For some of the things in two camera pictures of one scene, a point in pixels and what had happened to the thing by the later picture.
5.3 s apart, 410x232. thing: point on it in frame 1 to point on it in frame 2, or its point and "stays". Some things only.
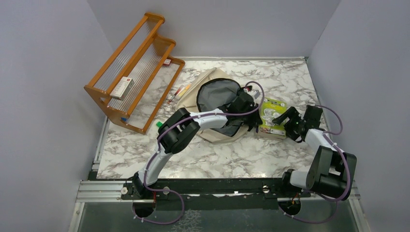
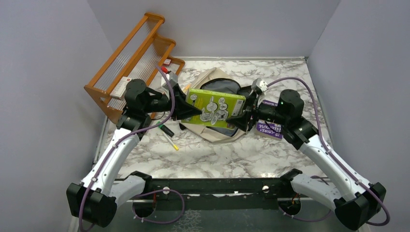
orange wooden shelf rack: [133, 85] stays
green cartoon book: [270, 109] to [215, 108]
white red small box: [123, 88] stays
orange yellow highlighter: [185, 89] stays
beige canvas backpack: [213, 90] stays
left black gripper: [255, 120] to [183, 108]
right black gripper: [292, 113] to [242, 120]
